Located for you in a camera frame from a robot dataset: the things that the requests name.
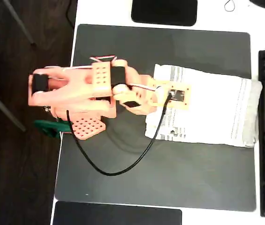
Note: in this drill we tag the white striped towel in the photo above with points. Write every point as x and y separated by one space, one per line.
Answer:
212 112

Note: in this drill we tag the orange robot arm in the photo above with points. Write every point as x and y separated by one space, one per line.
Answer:
76 98

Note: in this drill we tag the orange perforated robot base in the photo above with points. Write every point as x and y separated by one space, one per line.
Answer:
88 129

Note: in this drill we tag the large dark grey mat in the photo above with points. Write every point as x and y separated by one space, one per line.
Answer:
146 42

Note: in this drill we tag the black mouse pad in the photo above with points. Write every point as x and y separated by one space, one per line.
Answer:
116 214
164 11

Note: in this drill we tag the green table clamp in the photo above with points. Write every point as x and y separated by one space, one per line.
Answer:
50 127

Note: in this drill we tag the small controller board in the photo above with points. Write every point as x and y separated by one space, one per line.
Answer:
46 109

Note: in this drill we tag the grey metal leg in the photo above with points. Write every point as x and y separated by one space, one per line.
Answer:
17 22

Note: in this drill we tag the orange wrist camera mount plate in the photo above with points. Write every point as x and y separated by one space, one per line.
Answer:
178 105

